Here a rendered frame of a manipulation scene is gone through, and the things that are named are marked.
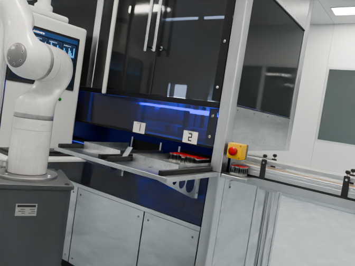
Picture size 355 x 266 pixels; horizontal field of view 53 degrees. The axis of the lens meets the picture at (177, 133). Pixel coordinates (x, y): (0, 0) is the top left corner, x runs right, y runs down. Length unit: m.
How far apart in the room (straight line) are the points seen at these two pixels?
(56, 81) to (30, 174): 0.31
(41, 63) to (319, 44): 5.68
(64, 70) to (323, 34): 5.62
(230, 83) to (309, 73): 4.77
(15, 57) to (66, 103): 1.11
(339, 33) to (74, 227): 5.23
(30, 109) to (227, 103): 0.90
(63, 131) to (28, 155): 1.06
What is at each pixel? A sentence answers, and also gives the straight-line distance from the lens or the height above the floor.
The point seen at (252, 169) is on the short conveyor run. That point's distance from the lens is 1.73.
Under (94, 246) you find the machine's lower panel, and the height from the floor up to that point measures 0.27.
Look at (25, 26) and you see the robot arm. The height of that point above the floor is 1.32.
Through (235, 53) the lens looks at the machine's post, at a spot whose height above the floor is 1.44.
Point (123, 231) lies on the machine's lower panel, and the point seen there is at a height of 0.43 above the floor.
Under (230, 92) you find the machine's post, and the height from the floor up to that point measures 1.26.
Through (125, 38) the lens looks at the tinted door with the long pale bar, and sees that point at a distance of 2.14.
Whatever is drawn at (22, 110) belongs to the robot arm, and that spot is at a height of 1.07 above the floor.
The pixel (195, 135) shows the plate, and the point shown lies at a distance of 1.74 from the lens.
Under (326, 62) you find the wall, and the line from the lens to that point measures 6.37.
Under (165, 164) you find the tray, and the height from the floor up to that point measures 0.90.
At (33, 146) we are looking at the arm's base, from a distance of 1.16.
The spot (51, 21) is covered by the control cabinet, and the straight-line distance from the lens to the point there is 2.16.
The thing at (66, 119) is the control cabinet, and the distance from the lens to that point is 2.21.
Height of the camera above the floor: 1.12
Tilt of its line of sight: 3 degrees down
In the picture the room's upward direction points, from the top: 8 degrees clockwise
